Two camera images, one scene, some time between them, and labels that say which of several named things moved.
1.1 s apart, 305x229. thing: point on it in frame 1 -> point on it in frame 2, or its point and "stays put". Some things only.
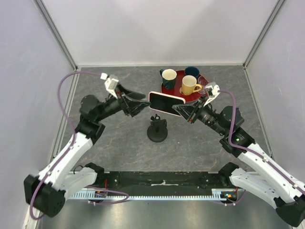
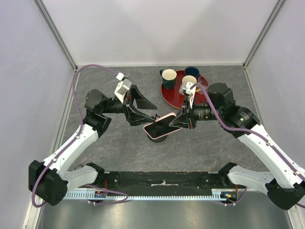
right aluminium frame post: [278, 6] stays put
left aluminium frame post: [43, 11] stays put
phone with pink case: [164, 103] -> [160, 128]
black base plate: [164, 183] stays put
